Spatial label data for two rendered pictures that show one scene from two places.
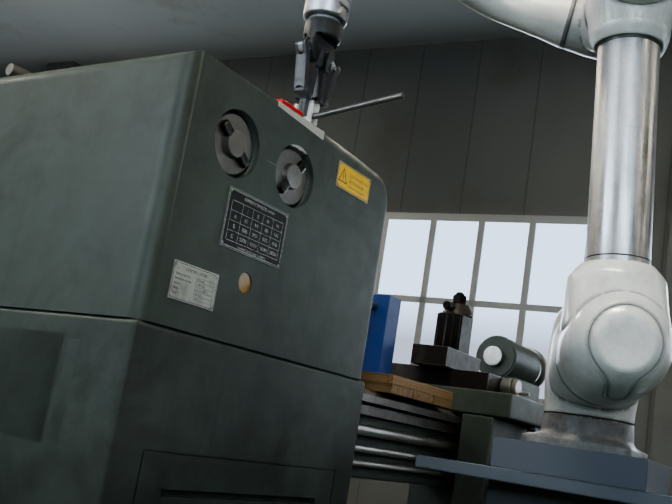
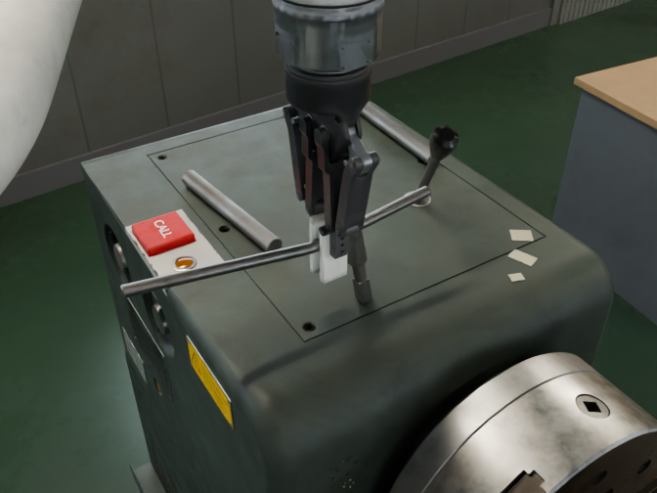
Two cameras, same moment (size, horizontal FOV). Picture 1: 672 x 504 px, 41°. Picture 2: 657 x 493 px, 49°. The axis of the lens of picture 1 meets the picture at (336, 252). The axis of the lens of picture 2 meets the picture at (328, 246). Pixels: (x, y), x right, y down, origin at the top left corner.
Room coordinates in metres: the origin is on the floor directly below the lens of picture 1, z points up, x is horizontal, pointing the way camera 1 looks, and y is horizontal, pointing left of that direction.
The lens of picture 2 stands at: (1.86, -0.44, 1.79)
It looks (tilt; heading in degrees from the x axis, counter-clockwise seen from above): 37 degrees down; 114
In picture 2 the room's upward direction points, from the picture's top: straight up
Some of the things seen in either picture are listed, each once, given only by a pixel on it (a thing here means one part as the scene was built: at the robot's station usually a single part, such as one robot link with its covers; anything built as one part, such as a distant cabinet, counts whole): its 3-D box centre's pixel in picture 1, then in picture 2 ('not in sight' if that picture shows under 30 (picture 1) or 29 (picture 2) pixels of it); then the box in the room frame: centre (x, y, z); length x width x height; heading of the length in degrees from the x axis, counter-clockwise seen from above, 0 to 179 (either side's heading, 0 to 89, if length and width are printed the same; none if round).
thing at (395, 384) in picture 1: (356, 384); not in sight; (2.13, -0.10, 0.89); 0.36 x 0.30 x 0.04; 56
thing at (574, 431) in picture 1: (589, 436); not in sight; (1.58, -0.49, 0.83); 0.22 x 0.18 x 0.06; 150
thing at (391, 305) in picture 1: (375, 341); not in sight; (2.17, -0.13, 1.00); 0.08 x 0.06 x 0.23; 56
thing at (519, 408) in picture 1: (438, 400); not in sight; (2.41, -0.34, 0.90); 0.53 x 0.30 x 0.06; 56
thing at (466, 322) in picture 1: (452, 334); not in sight; (2.34, -0.34, 1.07); 0.07 x 0.07 x 0.10; 56
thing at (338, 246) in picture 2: not in sight; (343, 239); (1.65, 0.08, 1.36); 0.03 x 0.01 x 0.05; 146
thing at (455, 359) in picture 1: (446, 360); not in sight; (2.32, -0.33, 1.00); 0.20 x 0.10 x 0.05; 146
